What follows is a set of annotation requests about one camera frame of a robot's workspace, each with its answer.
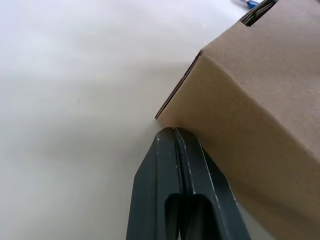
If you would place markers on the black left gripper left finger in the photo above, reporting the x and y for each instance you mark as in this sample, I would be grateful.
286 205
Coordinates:
155 187

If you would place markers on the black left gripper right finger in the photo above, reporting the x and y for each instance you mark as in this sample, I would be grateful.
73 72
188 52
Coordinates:
207 200

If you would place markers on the brown cardboard box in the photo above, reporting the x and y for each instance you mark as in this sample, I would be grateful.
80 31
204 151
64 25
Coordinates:
250 100

